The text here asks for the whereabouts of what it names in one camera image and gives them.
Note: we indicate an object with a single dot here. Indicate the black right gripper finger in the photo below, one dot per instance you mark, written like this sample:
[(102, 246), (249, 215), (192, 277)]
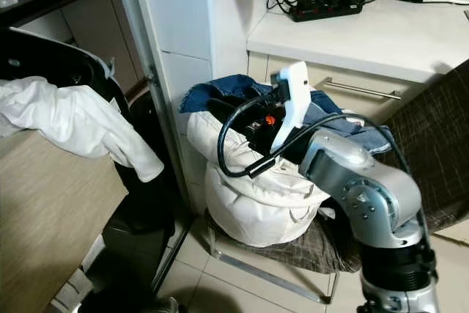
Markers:
[(227, 111)]

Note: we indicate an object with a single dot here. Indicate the blue denim garment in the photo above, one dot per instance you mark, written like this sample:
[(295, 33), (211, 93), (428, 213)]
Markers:
[(212, 93)]

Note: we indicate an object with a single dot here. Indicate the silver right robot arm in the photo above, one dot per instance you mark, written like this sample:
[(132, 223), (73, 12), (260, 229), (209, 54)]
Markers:
[(374, 196)]

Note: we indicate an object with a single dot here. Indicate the white drawer cabinet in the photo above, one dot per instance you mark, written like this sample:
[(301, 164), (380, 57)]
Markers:
[(293, 67)]

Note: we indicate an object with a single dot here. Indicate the white padded jacket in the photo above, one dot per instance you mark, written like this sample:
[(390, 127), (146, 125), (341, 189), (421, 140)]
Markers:
[(256, 203)]

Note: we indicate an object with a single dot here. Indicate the black power strip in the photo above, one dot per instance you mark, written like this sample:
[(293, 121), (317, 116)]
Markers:
[(326, 6)]

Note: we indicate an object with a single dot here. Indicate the white crumpled garment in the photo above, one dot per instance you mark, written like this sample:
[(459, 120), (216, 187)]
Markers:
[(73, 119)]

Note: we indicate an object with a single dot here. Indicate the beige kitchen cabinet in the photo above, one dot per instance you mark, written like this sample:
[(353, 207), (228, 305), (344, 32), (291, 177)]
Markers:
[(95, 27)]

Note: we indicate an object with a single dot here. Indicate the brown checked fabric chair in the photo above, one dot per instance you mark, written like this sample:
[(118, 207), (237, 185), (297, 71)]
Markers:
[(432, 130)]

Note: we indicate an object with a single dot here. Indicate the dark robot foot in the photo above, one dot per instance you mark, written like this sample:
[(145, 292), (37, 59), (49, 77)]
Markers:
[(161, 306)]

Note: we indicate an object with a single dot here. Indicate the beige wood-grain board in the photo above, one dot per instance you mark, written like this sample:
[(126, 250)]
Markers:
[(58, 225)]

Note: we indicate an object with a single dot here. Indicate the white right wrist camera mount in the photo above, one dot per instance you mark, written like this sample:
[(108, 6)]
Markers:
[(297, 93)]

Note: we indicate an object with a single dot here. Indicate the metal sliding door frame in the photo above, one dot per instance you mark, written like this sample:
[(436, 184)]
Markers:
[(132, 34)]

